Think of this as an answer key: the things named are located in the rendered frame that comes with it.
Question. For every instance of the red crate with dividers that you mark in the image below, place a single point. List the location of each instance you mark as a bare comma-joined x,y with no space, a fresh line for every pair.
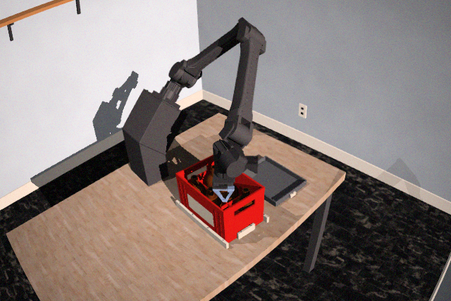
226,221

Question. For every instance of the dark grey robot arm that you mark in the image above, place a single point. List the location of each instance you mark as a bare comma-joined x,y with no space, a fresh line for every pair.
235,136

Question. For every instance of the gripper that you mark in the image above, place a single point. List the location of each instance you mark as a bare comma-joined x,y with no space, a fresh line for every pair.
218,179

